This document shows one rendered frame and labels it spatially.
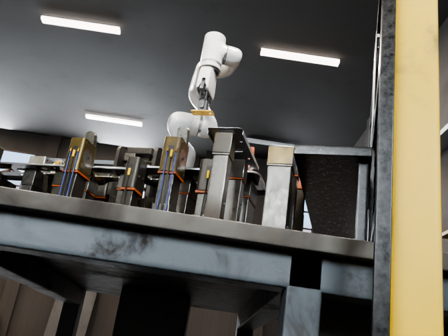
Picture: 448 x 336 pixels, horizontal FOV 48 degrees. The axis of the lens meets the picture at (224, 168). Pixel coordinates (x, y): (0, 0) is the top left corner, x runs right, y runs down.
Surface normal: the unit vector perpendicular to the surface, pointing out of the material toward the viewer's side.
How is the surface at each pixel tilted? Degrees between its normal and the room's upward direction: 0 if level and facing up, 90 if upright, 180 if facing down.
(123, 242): 90
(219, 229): 90
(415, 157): 90
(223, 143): 90
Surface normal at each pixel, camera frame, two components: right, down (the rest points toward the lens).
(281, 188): -0.22, -0.38
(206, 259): 0.05, -0.36
